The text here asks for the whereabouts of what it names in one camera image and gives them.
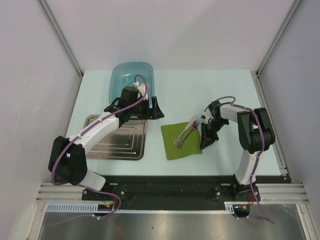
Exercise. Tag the silver fork pink tines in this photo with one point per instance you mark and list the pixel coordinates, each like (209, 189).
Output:
(193, 128)

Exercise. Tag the silver metal tray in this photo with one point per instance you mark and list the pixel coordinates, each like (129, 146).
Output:
(127, 143)

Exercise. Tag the light blue cable duct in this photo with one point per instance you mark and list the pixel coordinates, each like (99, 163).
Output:
(72, 207)

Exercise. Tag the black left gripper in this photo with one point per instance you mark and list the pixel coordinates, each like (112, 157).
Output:
(154, 113)

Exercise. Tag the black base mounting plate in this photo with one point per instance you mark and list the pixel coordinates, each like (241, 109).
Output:
(217, 188)

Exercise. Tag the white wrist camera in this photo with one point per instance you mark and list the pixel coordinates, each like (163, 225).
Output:
(143, 89)
(205, 119)

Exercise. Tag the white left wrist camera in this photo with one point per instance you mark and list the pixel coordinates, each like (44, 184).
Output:
(143, 89)

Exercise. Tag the green paper napkin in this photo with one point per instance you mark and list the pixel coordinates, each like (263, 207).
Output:
(190, 146)

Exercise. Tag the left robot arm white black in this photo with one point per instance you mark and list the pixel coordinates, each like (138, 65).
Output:
(68, 159)

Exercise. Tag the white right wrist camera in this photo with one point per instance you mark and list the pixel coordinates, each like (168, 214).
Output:
(205, 119)

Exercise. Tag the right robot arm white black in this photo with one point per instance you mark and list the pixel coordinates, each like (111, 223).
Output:
(255, 134)

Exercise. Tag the silver table knife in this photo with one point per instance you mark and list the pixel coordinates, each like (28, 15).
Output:
(189, 124)

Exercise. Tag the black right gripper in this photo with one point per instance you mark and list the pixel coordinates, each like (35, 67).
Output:
(207, 138)

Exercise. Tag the teal plastic bin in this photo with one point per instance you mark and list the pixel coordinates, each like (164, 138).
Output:
(123, 75)

